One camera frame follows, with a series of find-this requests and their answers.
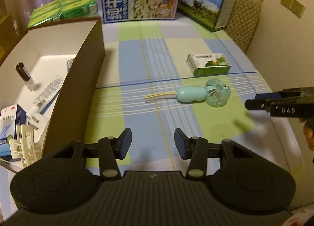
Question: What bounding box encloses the mint handheld fan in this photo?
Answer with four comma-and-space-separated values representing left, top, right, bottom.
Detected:
144, 78, 231, 108

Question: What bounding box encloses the white charger plug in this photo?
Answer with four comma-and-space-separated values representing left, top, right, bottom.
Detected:
26, 112, 49, 146

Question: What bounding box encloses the white ointment tube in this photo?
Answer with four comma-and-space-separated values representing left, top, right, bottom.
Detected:
32, 75, 64, 111

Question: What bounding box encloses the green white medicine box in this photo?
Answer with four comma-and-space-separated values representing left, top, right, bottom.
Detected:
186, 53, 232, 77

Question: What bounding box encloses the cream plastic clip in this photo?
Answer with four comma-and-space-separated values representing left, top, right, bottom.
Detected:
9, 124, 38, 168

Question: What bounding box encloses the blue white medicine box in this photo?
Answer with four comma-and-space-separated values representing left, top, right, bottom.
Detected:
0, 104, 26, 157

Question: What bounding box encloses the dark capped small bottle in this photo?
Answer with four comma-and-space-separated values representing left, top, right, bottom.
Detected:
16, 62, 37, 91

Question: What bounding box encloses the person's right hand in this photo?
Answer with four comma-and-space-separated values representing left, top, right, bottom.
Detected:
300, 118, 314, 151

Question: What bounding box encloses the checked tablecloth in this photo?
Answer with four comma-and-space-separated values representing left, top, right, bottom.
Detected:
84, 16, 304, 189

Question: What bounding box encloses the quilted beige sofa cover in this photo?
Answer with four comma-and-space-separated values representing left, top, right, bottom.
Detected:
225, 0, 262, 53

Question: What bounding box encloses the brown cardboard box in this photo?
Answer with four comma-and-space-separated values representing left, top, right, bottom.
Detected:
1, 17, 105, 156

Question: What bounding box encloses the green milk carton box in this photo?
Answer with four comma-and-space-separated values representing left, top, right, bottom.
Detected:
177, 0, 236, 32

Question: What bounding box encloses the green tissue pack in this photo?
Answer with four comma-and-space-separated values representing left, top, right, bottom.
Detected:
28, 0, 98, 28

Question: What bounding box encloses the wall socket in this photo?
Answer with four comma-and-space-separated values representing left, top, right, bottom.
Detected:
280, 0, 305, 18

